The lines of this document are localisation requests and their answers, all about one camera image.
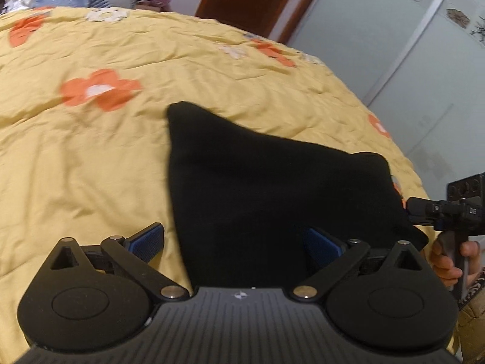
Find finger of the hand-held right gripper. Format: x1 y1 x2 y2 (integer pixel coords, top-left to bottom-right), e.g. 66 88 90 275
406 214 437 227
405 196 433 215

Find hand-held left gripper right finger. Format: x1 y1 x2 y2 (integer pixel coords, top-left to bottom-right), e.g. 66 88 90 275
289 227 428 304

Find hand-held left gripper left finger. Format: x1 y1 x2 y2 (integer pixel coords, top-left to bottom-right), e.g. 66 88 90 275
48 222 190 303

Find black pants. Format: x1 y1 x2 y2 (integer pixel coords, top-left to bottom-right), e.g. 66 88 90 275
167 100 430 293

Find person's right forearm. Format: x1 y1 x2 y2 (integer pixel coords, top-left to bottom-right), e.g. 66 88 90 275
454 267 485 364

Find person's right hand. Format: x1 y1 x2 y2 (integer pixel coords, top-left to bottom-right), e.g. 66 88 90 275
430 233 483 291

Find yellow flowered blanket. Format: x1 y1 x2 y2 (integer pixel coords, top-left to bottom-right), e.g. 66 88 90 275
0 5 461 364

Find frosted glass wardrobe door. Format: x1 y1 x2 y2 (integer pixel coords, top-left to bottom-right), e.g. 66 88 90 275
284 0 457 101
366 0 485 207

